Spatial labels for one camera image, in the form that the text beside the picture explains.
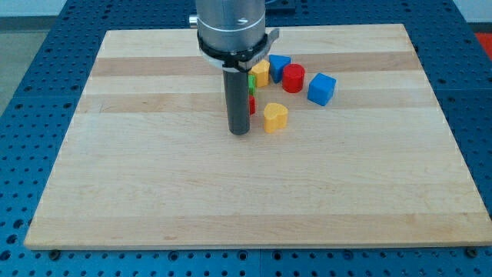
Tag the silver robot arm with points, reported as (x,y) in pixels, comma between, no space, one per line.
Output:
(232,37)

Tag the red cylinder block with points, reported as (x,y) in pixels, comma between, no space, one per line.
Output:
(293,78)

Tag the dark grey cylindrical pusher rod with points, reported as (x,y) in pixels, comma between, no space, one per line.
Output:
(237,101)

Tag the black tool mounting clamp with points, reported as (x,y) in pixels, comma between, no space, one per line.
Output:
(239,61)

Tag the green block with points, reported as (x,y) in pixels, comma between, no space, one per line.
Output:
(251,85)

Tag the yellow hexagon block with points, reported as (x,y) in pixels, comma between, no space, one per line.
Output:
(261,73)

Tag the blue triangular block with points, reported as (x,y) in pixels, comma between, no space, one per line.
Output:
(277,64)

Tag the red star block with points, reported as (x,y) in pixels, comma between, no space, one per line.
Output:
(252,106)

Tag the yellow heart block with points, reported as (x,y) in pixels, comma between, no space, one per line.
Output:
(275,117)

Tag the blue cube block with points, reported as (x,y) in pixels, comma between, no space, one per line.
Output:
(321,89)

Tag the wooden board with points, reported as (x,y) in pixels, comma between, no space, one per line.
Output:
(148,161)

